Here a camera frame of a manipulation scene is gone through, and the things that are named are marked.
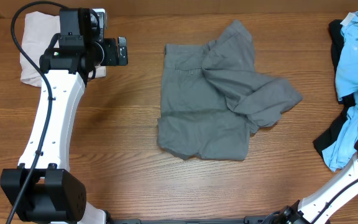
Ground grey shorts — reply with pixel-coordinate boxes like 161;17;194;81
158;21;302;161

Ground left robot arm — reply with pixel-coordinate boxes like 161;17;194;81
0;6;128;224

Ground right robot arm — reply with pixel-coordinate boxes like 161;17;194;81
271;108;358;223

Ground folded beige shorts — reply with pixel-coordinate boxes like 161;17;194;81
20;8;106;87

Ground black garment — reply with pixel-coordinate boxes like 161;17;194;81
313;19;356;158

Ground light blue shirt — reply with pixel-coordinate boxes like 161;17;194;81
322;11;358;172

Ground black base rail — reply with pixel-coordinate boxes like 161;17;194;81
109;213;278;224

